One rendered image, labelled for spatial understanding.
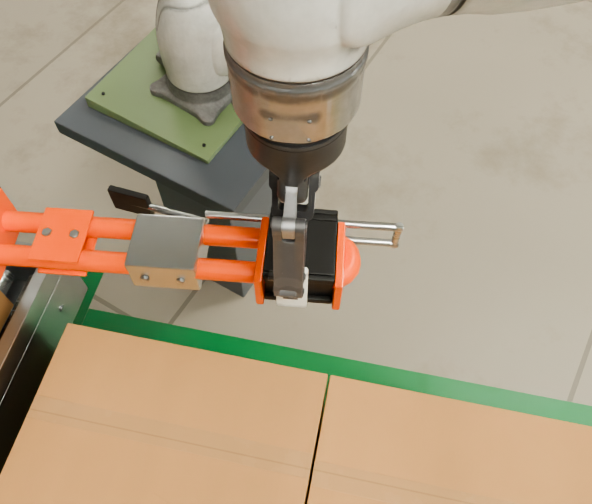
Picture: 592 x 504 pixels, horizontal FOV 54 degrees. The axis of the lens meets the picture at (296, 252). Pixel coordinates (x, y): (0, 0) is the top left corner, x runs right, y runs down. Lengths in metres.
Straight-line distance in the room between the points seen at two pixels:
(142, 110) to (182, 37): 0.24
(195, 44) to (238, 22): 0.92
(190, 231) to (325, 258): 0.14
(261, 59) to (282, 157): 0.09
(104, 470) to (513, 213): 1.63
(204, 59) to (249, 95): 0.90
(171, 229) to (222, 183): 0.68
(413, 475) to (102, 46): 2.27
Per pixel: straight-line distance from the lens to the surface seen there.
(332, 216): 0.58
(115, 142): 1.39
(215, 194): 1.25
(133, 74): 1.49
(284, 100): 0.36
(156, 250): 0.58
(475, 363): 1.94
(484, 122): 2.52
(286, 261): 0.46
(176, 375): 1.29
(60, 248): 0.61
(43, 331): 1.45
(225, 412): 1.25
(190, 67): 1.28
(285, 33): 0.31
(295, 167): 0.41
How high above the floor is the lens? 1.74
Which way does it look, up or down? 59 degrees down
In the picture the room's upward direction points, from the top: straight up
